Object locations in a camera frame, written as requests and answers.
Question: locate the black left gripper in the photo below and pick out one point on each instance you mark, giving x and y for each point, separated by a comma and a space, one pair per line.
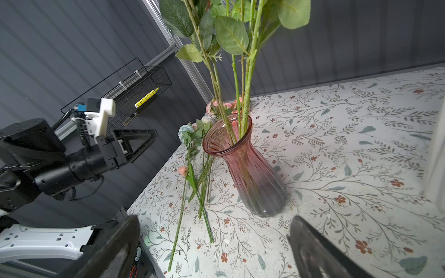
126, 147

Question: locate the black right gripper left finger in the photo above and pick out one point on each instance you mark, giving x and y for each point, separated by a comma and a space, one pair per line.
112, 256

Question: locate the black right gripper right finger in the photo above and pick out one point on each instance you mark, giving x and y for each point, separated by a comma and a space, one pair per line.
315, 256

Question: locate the pink glass vase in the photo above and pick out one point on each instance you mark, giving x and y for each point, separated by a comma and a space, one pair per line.
261, 189

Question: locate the white ribbed ceramic vase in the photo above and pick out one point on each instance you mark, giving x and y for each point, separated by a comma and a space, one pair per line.
434, 177

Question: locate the white rose stem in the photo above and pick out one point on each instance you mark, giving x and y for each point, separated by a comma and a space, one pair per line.
234, 38

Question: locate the cream pink rose spray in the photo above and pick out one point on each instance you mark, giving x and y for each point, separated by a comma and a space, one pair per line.
266, 17

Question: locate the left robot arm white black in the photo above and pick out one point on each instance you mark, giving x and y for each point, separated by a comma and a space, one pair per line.
35, 162

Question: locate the yellow marker pen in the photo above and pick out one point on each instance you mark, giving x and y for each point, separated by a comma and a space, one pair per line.
146, 98

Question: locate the floral patterned table mat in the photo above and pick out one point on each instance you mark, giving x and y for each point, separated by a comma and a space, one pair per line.
352, 157

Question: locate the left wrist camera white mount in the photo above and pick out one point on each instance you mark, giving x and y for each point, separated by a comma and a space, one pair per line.
95, 114

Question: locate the black wire basket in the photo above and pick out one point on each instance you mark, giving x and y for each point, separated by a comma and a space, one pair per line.
126, 86

